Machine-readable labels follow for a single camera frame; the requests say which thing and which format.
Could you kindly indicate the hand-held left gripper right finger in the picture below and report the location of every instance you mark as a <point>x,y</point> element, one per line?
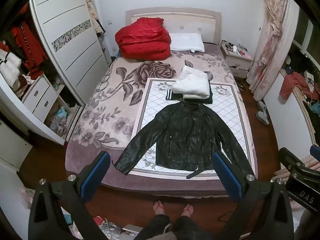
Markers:
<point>228,177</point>

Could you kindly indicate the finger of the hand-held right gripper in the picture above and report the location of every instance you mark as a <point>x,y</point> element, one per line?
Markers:
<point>315,151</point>
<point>290,157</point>

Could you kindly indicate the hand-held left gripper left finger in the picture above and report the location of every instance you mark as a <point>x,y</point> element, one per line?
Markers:
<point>96,173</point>

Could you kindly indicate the black leather jacket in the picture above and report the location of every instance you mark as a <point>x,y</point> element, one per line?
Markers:
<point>187,135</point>

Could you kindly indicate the red hanging clothes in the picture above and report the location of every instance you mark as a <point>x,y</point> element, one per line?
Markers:
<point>27,47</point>

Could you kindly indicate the pink striped cloth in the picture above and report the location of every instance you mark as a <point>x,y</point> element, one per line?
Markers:
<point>280,177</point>

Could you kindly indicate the person's right foot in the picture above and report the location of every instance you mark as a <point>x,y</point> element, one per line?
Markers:
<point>187,210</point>

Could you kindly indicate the person's foot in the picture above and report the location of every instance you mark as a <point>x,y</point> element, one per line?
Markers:
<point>159,207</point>
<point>187,210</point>

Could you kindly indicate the grey slippers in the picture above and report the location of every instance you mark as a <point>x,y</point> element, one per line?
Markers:
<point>262,112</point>

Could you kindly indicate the colourful floor clutter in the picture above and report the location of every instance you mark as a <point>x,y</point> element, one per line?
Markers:
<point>112,227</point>

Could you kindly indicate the teal bag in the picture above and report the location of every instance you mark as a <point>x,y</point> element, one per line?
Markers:
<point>61,113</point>

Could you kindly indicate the purple floral blanket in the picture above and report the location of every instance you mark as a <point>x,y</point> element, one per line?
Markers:
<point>110,105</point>

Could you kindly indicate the red knitted garment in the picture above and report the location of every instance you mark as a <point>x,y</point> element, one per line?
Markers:
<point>293,83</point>

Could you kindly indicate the person's left foot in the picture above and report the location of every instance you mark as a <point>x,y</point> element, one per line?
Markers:
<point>159,207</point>

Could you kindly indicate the person's dark pants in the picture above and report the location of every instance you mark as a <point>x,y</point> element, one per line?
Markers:
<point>162,227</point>

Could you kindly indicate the dark shoes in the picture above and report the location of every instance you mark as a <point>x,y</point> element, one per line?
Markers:
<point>241,85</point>

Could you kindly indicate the white lattice floral mat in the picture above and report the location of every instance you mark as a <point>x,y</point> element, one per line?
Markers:
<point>152,105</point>

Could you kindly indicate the white wardrobe drawer unit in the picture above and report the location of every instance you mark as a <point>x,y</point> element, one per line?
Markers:
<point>40,97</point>

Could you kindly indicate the black folded garment white stripes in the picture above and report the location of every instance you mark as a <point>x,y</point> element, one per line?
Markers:
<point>170,95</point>

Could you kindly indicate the white wardrobe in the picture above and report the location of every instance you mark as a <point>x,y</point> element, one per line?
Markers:
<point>15,110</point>

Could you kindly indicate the white nightstand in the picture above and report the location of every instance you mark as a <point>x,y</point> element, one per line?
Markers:
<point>237,61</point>

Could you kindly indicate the pink floral curtain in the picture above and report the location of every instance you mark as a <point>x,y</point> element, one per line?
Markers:
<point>270,37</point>

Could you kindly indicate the clutter on nightstand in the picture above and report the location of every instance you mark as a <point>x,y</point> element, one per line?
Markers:
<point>236,47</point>

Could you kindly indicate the white fluffy garment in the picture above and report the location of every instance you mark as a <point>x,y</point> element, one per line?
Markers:
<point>8,67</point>

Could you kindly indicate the white sliding wardrobe door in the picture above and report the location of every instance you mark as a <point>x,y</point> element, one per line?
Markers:
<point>67,37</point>

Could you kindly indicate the red quilt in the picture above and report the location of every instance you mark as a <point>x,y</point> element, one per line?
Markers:
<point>142,40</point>

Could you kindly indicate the white pillow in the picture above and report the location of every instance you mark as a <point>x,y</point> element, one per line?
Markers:
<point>186,42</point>

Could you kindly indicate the beige hanging plush items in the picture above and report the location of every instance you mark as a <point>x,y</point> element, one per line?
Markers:
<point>93,15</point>

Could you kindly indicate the beige bed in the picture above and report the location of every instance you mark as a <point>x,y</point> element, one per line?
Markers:
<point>175,22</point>

